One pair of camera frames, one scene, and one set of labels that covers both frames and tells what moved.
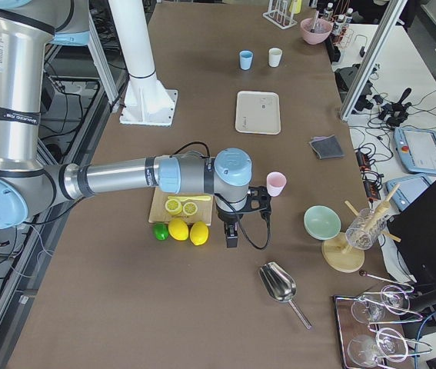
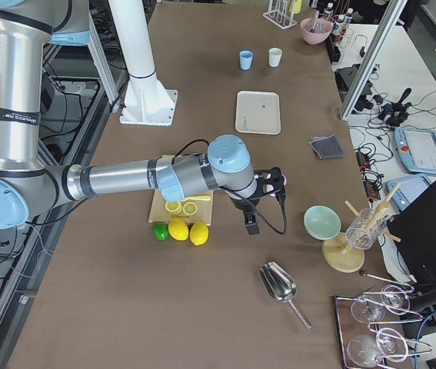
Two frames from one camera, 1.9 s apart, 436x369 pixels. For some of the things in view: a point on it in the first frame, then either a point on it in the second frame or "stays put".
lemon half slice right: [190, 208] stays put
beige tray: [257, 112] stays put
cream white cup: [274, 57] stays put
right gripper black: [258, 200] to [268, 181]
